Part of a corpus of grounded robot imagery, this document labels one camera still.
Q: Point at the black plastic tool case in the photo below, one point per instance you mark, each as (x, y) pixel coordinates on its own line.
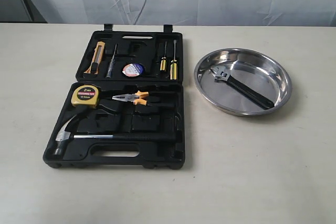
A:
(165, 114)

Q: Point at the adjustable wrench black handle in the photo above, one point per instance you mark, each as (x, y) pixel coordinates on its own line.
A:
(223, 74)

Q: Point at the large yellow black screwdriver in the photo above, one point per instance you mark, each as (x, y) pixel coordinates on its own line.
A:
(173, 66)

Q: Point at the small yellow black screwdriver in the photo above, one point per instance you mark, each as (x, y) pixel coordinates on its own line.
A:
(163, 59)

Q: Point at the electrical tape roll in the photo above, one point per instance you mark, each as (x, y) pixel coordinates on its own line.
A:
(133, 70)

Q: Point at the clear tester screwdriver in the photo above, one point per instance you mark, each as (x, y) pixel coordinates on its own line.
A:
(110, 67)

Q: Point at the yellow measuring tape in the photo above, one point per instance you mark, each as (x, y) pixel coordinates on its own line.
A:
(85, 95)

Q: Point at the yellow utility knife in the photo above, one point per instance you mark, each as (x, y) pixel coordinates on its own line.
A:
(97, 58)

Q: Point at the round stainless steel tray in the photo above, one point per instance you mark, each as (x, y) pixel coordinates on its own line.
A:
(254, 69)

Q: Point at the yellow handled pliers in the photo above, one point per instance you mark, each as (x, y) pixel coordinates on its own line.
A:
(137, 98)

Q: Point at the claw hammer black handle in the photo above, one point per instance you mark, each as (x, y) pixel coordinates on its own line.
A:
(63, 137)

